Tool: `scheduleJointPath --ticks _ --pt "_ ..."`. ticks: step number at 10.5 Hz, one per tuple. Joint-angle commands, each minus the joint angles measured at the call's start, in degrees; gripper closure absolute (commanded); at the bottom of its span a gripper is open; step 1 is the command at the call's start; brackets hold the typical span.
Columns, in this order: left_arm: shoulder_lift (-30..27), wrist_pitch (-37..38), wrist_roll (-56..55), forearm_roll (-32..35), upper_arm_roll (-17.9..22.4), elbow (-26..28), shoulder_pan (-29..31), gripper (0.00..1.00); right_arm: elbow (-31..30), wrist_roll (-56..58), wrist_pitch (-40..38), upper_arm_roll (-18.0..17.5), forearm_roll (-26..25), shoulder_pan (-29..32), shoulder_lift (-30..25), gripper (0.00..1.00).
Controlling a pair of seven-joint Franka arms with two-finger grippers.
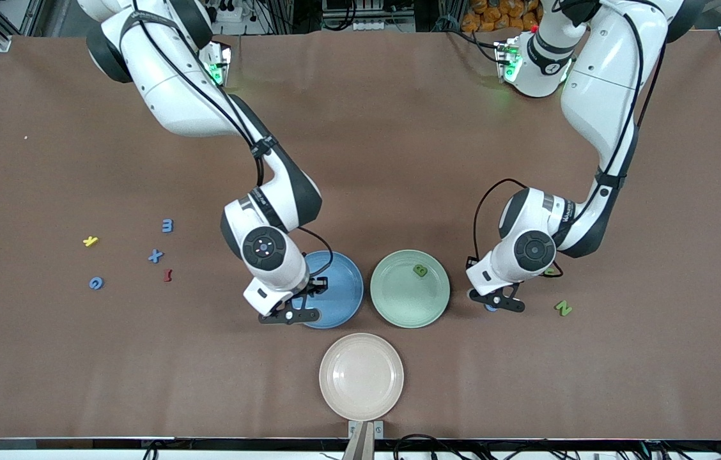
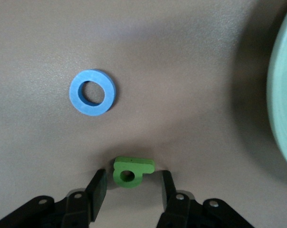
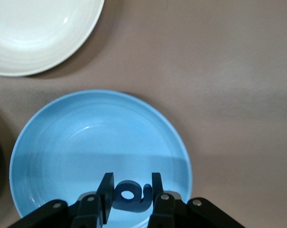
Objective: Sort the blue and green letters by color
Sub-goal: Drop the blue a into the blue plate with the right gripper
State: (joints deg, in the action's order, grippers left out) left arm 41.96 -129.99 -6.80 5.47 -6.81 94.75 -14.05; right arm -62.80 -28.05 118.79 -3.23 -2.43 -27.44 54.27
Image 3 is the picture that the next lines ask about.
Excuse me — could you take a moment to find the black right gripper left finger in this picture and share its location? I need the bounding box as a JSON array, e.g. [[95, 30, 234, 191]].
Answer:
[[8, 172, 115, 228]]

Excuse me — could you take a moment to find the brown table cover sheet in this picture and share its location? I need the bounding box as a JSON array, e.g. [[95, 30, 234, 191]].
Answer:
[[0, 0, 287, 228]]

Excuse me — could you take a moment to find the blue letter a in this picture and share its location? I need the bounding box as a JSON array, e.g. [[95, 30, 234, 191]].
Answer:
[[112, 180, 153, 212]]

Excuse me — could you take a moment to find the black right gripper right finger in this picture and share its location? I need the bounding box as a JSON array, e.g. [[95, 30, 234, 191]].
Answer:
[[148, 172, 244, 228]]

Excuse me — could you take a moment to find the blue plate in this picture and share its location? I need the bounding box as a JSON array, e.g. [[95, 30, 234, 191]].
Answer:
[[9, 89, 192, 228]]

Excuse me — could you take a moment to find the beige plate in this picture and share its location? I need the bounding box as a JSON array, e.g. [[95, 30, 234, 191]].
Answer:
[[0, 0, 105, 77]]

